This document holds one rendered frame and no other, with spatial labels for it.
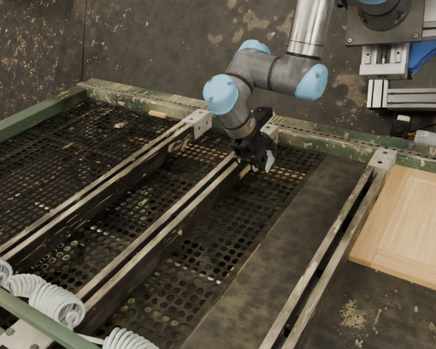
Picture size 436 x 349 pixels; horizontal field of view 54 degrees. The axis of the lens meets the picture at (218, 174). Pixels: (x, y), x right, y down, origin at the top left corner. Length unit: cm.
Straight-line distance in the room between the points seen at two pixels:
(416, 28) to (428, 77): 83
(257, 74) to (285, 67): 6
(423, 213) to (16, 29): 370
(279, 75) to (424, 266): 59
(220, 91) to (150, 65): 227
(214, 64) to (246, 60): 191
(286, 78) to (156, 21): 237
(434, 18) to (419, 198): 56
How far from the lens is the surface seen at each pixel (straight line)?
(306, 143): 162
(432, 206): 140
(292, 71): 93
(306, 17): 93
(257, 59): 97
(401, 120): 171
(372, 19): 142
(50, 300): 88
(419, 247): 124
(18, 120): 203
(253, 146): 107
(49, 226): 128
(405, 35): 146
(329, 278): 103
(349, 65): 256
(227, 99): 91
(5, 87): 431
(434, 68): 228
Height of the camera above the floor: 244
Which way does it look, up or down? 61 degrees down
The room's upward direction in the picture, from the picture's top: 90 degrees counter-clockwise
